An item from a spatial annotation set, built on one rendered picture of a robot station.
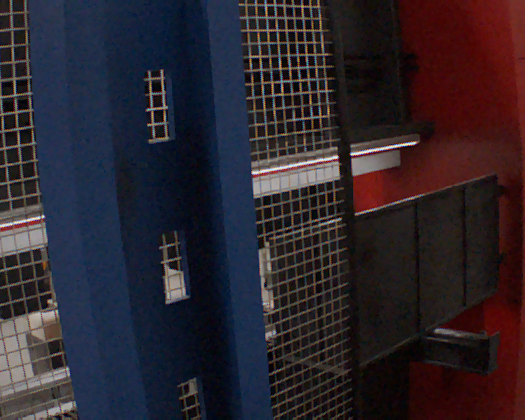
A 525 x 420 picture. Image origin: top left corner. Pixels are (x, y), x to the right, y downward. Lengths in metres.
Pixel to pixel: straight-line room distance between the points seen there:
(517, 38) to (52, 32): 2.51
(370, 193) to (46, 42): 2.87
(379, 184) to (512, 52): 0.84
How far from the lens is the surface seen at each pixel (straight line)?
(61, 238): 0.20
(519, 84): 2.63
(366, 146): 2.41
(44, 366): 3.30
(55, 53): 0.19
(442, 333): 2.44
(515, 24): 2.66
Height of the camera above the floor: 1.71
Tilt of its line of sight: 10 degrees down
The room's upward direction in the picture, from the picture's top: 5 degrees counter-clockwise
